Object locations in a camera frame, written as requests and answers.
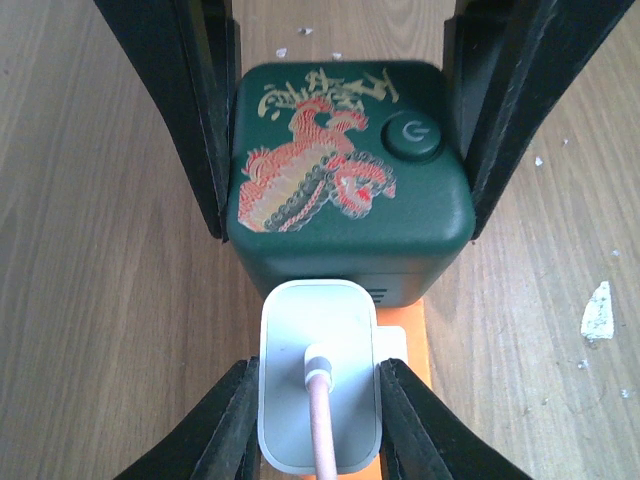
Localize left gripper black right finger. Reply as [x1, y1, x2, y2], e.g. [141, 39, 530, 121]
[379, 359, 528, 479]

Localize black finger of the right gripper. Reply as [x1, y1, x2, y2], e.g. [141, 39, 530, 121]
[443, 0, 633, 238]
[96, 0, 241, 241]

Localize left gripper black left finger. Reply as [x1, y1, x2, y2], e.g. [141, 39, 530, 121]
[117, 357, 260, 479]

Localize orange power strip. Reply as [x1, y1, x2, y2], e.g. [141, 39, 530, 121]
[374, 299, 433, 479]

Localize white usb charger plug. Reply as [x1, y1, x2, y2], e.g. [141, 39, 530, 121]
[257, 280, 382, 479]

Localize green dragon cube plug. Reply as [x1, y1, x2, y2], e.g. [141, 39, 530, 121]
[227, 60, 476, 307]

